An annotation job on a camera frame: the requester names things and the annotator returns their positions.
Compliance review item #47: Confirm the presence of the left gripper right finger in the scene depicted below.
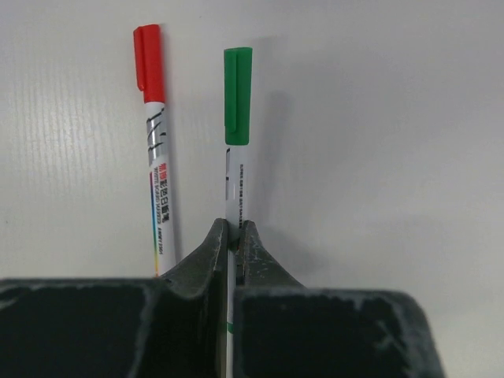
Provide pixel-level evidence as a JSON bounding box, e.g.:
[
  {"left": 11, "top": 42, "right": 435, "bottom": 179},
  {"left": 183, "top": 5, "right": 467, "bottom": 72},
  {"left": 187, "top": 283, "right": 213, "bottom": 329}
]
[{"left": 234, "top": 221, "right": 444, "bottom": 377}]

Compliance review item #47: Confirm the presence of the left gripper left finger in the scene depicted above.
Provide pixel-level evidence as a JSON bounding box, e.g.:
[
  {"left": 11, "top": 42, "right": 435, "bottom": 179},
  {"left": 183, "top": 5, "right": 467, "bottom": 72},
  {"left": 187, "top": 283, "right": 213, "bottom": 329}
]
[{"left": 1, "top": 219, "right": 228, "bottom": 377}]

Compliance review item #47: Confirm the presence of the green white pen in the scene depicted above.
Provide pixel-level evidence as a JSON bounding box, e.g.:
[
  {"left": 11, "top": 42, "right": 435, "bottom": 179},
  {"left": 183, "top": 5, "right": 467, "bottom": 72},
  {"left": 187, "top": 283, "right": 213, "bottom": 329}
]
[{"left": 223, "top": 46, "right": 254, "bottom": 378}]

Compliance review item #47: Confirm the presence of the green pen cap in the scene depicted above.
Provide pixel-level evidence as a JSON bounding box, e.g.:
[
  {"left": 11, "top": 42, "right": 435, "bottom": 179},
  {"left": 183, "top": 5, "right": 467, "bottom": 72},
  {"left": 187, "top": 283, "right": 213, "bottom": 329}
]
[{"left": 224, "top": 46, "right": 253, "bottom": 146}]

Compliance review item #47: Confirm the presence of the red pen cap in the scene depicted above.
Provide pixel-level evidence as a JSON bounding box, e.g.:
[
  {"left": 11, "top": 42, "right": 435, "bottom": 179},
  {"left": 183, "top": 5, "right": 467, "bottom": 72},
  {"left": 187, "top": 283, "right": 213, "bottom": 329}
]
[{"left": 133, "top": 24, "right": 166, "bottom": 103}]

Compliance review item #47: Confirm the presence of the red white pen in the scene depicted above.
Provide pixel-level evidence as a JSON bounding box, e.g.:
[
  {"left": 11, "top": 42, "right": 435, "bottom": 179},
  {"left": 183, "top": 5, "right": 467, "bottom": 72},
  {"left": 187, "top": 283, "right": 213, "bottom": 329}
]
[{"left": 132, "top": 24, "right": 183, "bottom": 279}]

